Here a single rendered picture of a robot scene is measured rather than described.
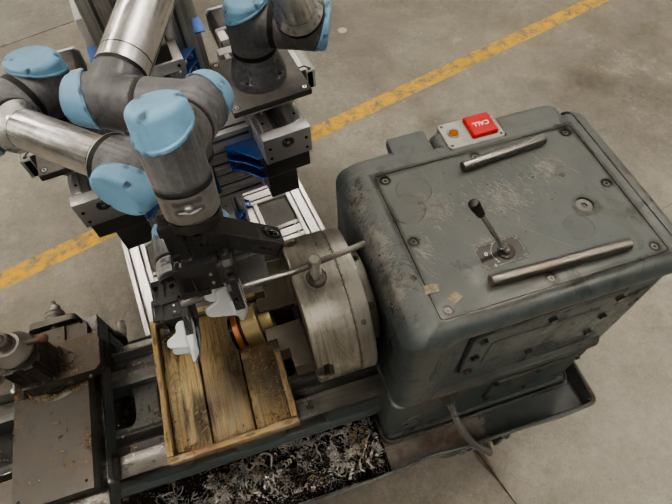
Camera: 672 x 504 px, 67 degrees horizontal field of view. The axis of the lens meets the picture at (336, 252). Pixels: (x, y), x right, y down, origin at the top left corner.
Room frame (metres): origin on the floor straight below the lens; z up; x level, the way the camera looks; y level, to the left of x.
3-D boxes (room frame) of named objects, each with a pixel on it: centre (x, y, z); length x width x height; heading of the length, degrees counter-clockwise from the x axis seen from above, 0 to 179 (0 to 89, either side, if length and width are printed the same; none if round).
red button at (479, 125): (0.83, -0.34, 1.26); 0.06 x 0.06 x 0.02; 15
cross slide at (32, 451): (0.36, 0.65, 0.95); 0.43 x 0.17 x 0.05; 15
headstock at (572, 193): (0.62, -0.34, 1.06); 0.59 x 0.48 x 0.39; 105
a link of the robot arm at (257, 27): (1.17, 0.17, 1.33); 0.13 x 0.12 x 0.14; 79
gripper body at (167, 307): (0.53, 0.36, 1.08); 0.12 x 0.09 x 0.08; 15
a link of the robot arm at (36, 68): (0.99, 0.65, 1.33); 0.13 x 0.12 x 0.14; 148
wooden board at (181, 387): (0.43, 0.30, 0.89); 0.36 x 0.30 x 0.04; 15
